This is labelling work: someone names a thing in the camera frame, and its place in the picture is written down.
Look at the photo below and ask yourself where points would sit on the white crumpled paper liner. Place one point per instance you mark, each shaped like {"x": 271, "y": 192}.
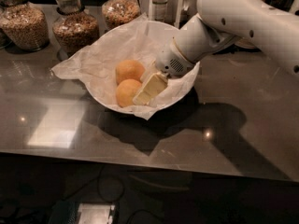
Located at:
{"x": 102, "y": 53}

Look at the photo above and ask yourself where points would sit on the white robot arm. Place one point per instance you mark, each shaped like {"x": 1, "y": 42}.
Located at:
{"x": 216, "y": 26}

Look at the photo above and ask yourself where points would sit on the orange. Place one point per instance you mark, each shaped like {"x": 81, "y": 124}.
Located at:
{"x": 129, "y": 69}
{"x": 126, "y": 91}

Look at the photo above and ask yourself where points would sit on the far left glass jar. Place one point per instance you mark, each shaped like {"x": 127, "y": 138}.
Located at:
{"x": 4, "y": 39}

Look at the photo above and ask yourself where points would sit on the white bowl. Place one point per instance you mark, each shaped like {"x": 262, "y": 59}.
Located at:
{"x": 183, "y": 81}

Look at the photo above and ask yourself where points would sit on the glass cereal jar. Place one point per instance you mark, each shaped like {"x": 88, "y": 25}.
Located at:
{"x": 119, "y": 12}
{"x": 74, "y": 29}
{"x": 25, "y": 25}

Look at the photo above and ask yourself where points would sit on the small glass bottle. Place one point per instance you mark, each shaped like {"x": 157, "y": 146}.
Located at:
{"x": 159, "y": 9}

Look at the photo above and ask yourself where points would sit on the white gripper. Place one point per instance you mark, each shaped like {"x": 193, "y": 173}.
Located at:
{"x": 172, "y": 61}

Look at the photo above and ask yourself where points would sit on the left glass cereal jar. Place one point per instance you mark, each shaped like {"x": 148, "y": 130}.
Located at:
{"x": 25, "y": 25}

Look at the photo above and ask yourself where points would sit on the middle glass cereal jar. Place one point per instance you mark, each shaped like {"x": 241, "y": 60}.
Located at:
{"x": 74, "y": 29}

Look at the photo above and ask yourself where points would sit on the right glass cereal jar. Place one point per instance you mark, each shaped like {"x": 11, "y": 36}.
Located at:
{"x": 119, "y": 12}

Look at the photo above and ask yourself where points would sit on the white stand behind bowl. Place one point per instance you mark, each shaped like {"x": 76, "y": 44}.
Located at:
{"x": 178, "y": 11}

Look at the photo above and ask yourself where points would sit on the short stack paper bowls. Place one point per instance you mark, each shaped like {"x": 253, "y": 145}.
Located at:
{"x": 244, "y": 44}

